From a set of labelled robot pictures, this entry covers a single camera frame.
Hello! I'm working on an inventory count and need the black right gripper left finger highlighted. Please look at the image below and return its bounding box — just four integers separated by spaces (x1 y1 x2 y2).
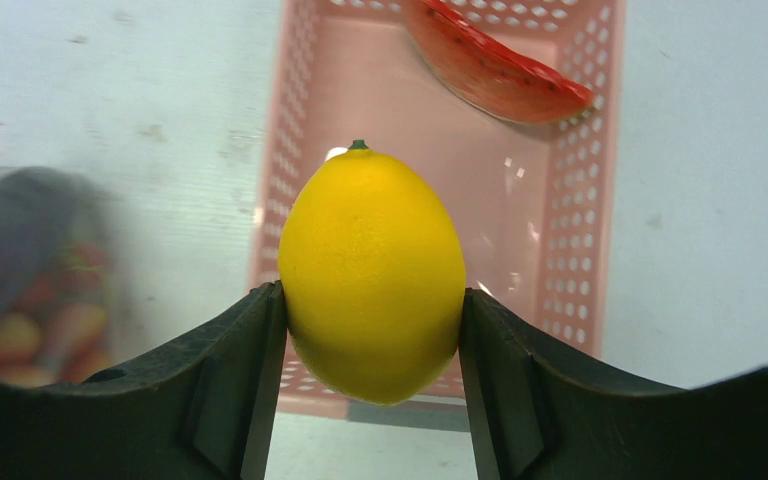
0 283 286 479

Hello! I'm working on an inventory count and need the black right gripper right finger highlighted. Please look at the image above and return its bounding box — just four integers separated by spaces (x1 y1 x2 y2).
459 290 768 480

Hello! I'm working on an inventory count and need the clear dotted zip top bag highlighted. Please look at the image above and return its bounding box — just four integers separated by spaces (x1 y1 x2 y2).
0 166 121 387

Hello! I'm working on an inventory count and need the yellow toy lemon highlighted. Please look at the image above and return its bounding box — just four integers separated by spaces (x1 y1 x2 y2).
277 139 466 406

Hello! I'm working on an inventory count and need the pink perforated plastic basket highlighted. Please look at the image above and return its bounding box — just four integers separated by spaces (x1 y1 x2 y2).
248 0 627 420

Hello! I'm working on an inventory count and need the red watermelon slice toy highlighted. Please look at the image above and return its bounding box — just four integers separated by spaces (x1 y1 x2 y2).
401 0 594 124

